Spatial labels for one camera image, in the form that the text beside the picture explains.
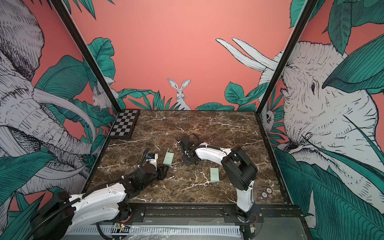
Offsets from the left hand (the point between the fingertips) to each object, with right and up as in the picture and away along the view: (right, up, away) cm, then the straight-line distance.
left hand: (168, 165), depth 85 cm
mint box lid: (+27, -6, +3) cm, 28 cm away
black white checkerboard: (-37, +24, +23) cm, 50 cm away
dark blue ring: (+18, -4, +6) cm, 19 cm away
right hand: (+11, +3, +7) cm, 13 cm away
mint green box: (-1, +2, +8) cm, 9 cm away
